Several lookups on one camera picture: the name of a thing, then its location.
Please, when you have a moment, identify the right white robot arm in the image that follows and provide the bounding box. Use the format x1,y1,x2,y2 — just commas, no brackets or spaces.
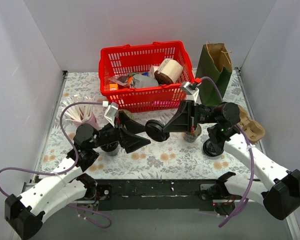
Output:
162,100,300,220

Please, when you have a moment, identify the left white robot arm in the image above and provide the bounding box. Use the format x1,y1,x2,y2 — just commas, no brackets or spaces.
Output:
4,110,150,240

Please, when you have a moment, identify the green round melon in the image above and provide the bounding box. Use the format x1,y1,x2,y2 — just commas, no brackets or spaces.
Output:
120,109,135,120

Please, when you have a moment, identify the stack of black lids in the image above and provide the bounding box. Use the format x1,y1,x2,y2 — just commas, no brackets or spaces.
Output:
202,139,225,157

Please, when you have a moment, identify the pink cup of straws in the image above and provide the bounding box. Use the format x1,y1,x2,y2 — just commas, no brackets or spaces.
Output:
61,93,100,130

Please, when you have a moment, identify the orange small box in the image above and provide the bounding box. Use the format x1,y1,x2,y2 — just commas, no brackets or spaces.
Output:
109,83,119,91

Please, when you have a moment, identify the grey plastic pouch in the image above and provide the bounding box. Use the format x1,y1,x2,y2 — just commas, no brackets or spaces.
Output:
130,74,159,89

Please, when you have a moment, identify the red plastic shopping basket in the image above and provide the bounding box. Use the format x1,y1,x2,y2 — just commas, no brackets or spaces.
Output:
98,41,195,113

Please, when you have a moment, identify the beige and brown roll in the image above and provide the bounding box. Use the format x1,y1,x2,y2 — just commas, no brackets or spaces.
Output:
154,58,184,85

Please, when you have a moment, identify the green paper bag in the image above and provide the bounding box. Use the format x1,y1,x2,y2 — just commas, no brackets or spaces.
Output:
195,42,233,106

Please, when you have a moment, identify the brown cardboard cup carrier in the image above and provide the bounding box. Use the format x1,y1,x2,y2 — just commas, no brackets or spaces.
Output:
238,105,266,144

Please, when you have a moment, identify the pink small roll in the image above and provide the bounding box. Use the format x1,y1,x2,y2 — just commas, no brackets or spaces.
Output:
148,65,159,79

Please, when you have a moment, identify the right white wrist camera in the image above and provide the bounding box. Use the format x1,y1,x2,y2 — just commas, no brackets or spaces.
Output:
180,78,202,103

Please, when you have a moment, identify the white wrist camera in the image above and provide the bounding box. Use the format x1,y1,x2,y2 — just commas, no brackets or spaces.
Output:
180,78,202,103
102,101,119,127

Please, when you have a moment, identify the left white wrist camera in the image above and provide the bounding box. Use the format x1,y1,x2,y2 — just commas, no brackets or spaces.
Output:
102,101,119,127

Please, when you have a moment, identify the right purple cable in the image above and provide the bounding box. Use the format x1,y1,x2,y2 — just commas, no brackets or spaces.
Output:
199,76,256,228

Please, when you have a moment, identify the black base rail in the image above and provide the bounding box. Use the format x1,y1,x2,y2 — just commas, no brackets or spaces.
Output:
67,179,247,211

